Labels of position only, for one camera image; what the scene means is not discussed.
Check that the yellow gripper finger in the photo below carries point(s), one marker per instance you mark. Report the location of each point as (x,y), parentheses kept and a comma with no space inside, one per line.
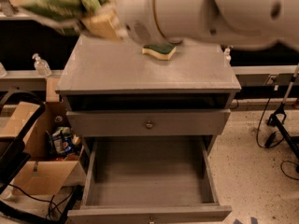
(105,24)

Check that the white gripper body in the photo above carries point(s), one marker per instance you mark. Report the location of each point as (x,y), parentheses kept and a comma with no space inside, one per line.
(139,11)

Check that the green jalapeno chip bag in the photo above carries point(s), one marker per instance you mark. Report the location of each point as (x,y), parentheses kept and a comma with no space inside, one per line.
(63,16)

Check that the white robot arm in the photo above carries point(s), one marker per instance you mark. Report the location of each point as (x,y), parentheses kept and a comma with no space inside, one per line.
(243,24)

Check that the closed grey top drawer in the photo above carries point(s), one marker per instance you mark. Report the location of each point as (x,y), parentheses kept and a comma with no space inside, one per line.
(164,123)

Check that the grey wooden drawer cabinet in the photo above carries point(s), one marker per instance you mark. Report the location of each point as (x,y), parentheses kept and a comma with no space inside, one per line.
(112,77)

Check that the blue snack bag in box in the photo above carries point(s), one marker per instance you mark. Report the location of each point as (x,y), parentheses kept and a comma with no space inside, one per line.
(60,142)

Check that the open grey middle drawer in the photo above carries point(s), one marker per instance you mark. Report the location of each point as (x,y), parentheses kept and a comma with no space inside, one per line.
(149,180)

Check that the green and yellow sponge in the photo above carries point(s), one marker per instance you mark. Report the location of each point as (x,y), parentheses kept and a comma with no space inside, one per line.
(160,52)

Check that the clear sanitizer bottle left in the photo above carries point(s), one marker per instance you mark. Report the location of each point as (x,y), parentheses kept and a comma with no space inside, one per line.
(41,66)

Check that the white pump bottle right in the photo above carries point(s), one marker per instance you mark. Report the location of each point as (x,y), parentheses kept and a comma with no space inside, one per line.
(227,55)

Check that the cardboard box with snacks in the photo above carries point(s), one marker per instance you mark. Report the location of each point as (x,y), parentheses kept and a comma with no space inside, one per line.
(46,174)

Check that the black stand with cables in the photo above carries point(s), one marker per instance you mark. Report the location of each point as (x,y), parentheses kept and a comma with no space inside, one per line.
(277,119)

